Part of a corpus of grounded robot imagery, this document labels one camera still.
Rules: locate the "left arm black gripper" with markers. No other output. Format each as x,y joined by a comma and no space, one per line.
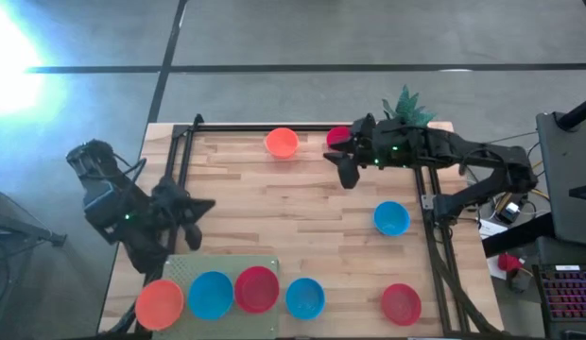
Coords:
177,208

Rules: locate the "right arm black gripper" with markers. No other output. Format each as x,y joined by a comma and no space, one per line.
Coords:
368,151

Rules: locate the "small red plastic bowl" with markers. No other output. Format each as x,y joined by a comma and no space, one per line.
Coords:
256,289
337,136
401,304

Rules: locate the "small orange plastic bowl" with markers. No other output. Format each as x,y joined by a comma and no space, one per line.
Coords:
159,304
281,142

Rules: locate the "small blue plastic bowl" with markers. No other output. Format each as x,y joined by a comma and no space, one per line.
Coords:
210,295
305,298
391,218

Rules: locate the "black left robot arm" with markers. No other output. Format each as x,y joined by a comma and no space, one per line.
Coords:
132,222

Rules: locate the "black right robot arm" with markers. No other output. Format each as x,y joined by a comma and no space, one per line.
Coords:
487,156

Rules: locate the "green plant in white pot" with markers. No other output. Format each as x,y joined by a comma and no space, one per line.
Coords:
408,108

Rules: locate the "dark metal stand base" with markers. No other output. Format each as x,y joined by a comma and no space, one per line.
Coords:
56,239

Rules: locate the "white paper sheet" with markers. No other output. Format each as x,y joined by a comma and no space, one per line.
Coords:
491,230

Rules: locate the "small black white device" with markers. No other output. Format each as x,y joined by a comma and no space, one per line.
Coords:
510,211

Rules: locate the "black metal bar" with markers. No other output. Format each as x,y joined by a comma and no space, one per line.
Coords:
515,236

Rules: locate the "small red object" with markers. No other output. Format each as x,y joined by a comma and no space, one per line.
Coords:
508,262

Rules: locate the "small dark grey device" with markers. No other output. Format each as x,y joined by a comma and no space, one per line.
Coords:
517,282

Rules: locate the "black pole stand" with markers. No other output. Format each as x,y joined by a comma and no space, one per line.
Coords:
579,112

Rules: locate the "backlit computer keyboard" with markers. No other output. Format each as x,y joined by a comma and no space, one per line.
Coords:
567,295

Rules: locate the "black aluminium frame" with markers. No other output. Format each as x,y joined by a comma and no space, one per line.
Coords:
227,127

